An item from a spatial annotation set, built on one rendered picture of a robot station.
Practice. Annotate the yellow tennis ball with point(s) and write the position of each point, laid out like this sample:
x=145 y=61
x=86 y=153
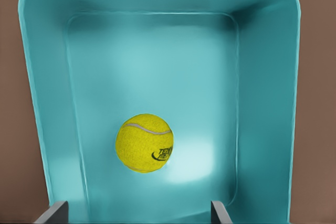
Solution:
x=144 y=142

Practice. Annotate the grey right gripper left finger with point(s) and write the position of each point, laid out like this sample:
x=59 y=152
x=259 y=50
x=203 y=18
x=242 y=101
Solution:
x=53 y=213

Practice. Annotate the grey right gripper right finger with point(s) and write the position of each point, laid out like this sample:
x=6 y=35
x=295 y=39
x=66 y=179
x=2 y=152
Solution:
x=220 y=213

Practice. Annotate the teal plastic bin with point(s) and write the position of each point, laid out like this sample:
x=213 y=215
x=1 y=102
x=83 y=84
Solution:
x=168 y=51

